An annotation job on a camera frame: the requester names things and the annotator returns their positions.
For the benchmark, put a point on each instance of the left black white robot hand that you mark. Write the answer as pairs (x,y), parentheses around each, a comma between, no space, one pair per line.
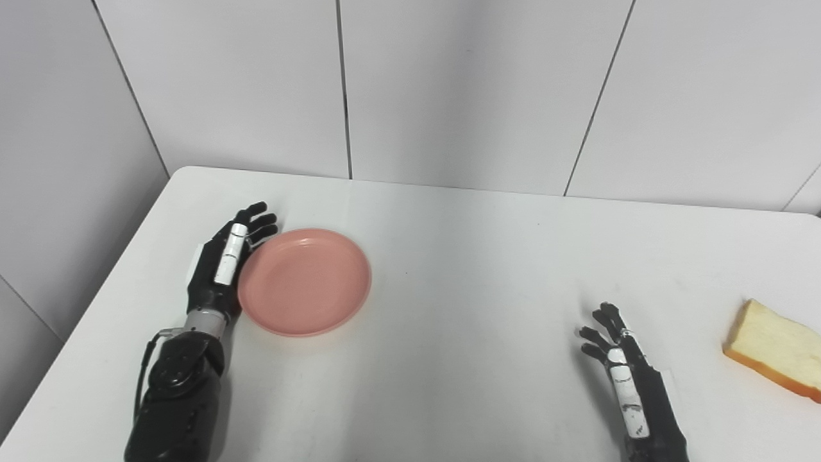
(221,269)

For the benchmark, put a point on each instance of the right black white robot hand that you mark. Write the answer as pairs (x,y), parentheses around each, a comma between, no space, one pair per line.
(632,398)

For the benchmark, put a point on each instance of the pink round plate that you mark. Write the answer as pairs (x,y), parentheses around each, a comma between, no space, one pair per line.
(304,282)

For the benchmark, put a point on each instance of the slice of bread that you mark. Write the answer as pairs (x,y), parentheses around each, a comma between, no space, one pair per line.
(776,350)

